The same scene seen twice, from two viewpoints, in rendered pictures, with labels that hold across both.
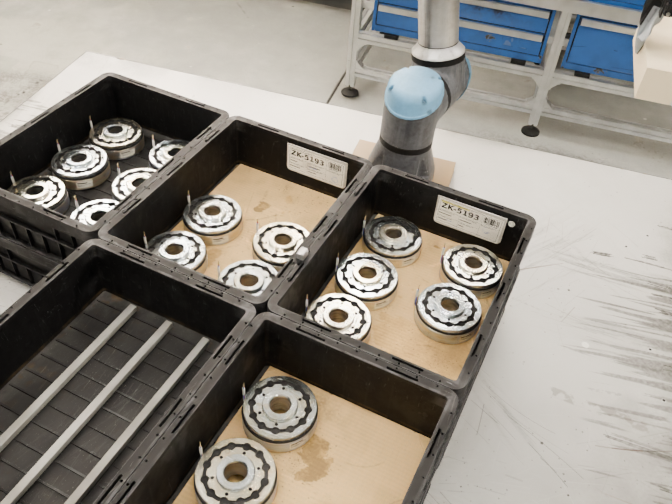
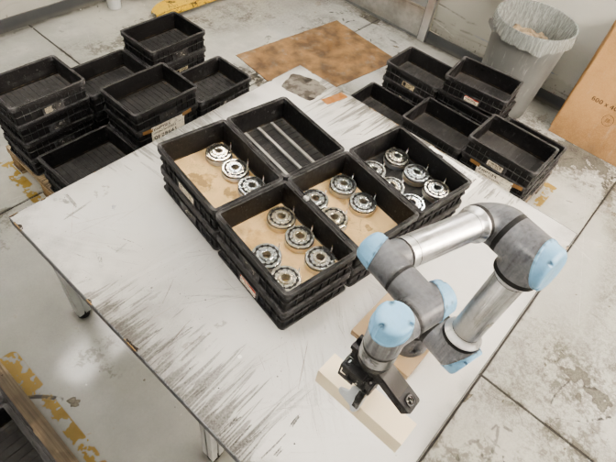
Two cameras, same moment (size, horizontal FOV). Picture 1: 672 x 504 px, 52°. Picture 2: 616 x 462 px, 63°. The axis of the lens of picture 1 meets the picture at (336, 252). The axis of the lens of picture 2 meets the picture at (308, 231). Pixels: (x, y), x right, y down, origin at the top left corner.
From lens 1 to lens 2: 1.70 m
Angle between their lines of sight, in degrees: 69
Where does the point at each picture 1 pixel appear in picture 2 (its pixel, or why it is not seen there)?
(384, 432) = not seen: hidden behind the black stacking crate
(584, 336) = (244, 359)
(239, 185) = (388, 225)
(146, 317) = not seen: hidden behind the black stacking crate
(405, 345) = (260, 239)
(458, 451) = (221, 269)
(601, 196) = not seen: outside the picture
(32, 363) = (311, 145)
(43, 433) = (281, 142)
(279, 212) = (361, 232)
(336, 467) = (225, 197)
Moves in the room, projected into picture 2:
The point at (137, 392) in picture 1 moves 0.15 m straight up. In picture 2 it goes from (284, 163) to (287, 134)
